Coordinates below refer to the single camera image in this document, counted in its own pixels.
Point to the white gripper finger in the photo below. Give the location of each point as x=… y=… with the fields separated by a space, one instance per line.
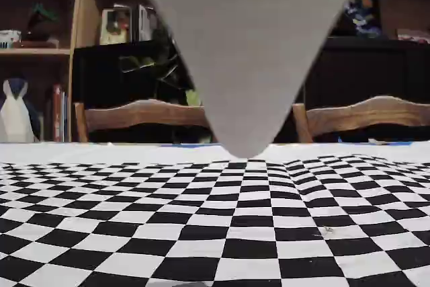
x=245 y=48

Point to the green leafy houseplant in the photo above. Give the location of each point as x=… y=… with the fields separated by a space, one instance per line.
x=195 y=97

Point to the white picture card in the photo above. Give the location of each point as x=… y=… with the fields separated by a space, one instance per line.
x=144 y=25

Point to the blue tape strip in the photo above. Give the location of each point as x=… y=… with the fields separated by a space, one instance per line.
x=188 y=144
x=352 y=141

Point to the blue toy figure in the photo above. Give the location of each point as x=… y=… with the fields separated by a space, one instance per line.
x=364 y=18

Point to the wooden chair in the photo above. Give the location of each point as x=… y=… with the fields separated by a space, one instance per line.
x=141 y=115
x=369 y=114

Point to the cream picture card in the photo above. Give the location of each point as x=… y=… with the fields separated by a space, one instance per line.
x=116 y=31

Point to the black sideboard cabinet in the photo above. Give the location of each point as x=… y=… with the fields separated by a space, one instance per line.
x=100 y=75

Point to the long pink item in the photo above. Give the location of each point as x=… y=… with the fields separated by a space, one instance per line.
x=413 y=36

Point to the orange red books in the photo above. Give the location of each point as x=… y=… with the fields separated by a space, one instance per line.
x=57 y=115

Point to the small bonsai model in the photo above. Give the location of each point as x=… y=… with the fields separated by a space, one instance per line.
x=38 y=31

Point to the black white checkered sheet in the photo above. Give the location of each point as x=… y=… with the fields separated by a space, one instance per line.
x=100 y=233

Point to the white mug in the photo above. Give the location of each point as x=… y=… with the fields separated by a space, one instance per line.
x=8 y=40

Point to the blue white penguin figure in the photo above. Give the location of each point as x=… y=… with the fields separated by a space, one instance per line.
x=13 y=115

